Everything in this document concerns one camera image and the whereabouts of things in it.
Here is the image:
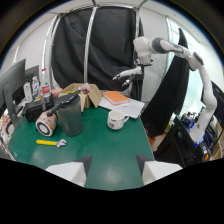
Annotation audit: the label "black knife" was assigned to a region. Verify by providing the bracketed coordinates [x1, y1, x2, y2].
[46, 88, 82, 117]

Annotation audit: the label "colourful patterned tape roll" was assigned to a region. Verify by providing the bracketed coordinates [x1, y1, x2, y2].
[35, 111, 58, 137]

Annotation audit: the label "dark grey cylindrical container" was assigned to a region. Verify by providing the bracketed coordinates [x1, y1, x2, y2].
[54, 94, 84, 137]

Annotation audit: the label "white printed mug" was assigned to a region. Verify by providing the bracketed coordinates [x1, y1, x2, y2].
[106, 110, 130, 131]

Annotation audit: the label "white paper sheets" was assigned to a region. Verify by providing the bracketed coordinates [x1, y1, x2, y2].
[98, 96, 146, 120]

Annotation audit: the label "black box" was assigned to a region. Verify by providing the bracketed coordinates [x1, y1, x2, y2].
[24, 98, 54, 123]

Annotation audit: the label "open cardboard box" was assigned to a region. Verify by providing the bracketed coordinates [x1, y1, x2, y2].
[58, 82, 103, 112]

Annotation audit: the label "pink cup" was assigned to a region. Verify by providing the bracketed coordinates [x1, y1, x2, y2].
[51, 87, 63, 99]

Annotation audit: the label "black draped cloth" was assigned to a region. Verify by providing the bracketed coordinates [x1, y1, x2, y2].
[139, 27, 191, 139]

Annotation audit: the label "orange notebook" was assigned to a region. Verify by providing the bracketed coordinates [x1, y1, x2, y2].
[102, 90, 131, 107]

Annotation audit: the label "pink toy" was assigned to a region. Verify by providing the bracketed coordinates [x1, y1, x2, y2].
[80, 82, 93, 95]

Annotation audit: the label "red label water bottle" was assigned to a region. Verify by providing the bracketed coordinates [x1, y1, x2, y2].
[40, 68, 52, 99]

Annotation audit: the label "small clear bottle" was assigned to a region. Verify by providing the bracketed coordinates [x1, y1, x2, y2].
[31, 76, 42, 101]

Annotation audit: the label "white cap bottle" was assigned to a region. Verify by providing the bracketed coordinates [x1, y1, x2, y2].
[23, 81, 34, 104]

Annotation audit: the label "robot gripper with white fingers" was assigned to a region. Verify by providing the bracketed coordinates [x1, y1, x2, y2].
[112, 58, 153, 88]

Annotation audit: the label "black computer monitor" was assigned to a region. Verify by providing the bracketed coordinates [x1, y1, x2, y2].
[0, 58, 27, 124]

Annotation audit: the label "black curtain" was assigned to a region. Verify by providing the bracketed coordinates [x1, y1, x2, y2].
[50, 6, 145, 101]

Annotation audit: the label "yellow handled adjustable wrench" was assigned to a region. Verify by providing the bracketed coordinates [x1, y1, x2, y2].
[35, 138, 68, 148]

